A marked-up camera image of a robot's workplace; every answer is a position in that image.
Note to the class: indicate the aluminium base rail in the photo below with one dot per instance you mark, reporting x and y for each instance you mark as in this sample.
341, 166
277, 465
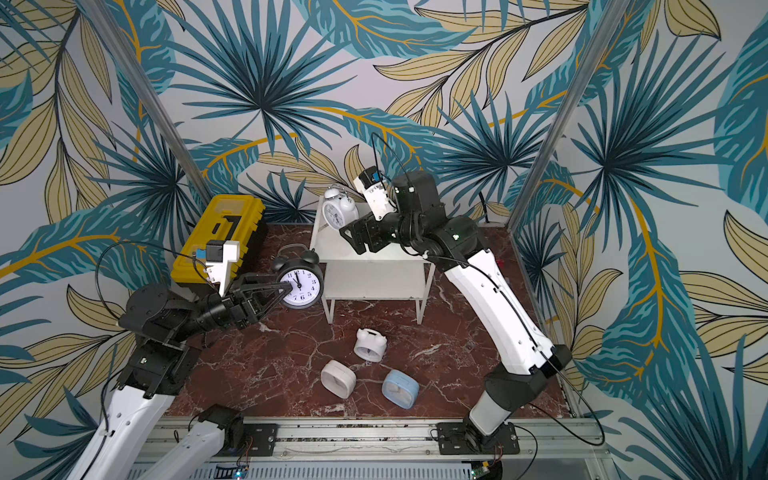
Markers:
407, 448

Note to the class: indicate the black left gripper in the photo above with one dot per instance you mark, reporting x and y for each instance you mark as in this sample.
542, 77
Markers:
243, 311

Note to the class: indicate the aluminium left corner post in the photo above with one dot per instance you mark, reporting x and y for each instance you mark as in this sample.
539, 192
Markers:
126, 58

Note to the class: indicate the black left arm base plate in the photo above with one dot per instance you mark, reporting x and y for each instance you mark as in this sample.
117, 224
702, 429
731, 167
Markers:
260, 439

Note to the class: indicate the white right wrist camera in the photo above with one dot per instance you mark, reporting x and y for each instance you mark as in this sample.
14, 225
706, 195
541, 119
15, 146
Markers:
369, 183

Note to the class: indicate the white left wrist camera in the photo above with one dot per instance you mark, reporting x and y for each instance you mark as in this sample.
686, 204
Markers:
217, 260

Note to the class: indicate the green circuit board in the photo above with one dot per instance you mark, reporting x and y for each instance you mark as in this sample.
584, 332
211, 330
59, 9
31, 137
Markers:
230, 471

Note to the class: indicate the white two-tier shelf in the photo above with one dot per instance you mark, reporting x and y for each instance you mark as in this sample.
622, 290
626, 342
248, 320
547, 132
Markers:
387, 275

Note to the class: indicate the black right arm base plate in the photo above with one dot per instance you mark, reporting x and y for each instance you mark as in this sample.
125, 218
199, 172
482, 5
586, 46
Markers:
463, 438

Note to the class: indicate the aluminium corner post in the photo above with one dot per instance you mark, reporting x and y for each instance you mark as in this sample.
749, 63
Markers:
126, 58
582, 75

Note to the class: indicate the aluminium right corner post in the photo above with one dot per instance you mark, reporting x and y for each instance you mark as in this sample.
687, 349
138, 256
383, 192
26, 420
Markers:
582, 75

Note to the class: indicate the white twin-bell alarm clock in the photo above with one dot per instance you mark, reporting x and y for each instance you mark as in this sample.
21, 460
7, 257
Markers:
338, 208

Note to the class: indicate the black twin-bell alarm clock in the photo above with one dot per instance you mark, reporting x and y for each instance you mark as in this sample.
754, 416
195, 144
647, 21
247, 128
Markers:
300, 267

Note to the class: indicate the yellow black toolbox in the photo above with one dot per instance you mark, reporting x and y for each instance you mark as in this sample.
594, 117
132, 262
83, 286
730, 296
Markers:
227, 217

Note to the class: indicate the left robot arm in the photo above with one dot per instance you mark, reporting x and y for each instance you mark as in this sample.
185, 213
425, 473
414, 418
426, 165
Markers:
157, 370

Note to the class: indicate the light blue square alarm clock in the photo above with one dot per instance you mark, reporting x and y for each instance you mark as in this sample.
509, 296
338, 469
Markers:
400, 389

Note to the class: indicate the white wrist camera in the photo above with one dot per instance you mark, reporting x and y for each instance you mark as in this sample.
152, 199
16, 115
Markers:
217, 260
369, 183

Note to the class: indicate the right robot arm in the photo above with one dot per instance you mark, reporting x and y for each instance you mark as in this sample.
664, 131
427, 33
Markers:
409, 213

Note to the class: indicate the cream square alarm clock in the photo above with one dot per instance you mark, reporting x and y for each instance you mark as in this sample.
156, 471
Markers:
338, 379

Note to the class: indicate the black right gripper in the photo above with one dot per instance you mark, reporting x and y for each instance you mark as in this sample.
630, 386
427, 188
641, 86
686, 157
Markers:
369, 235

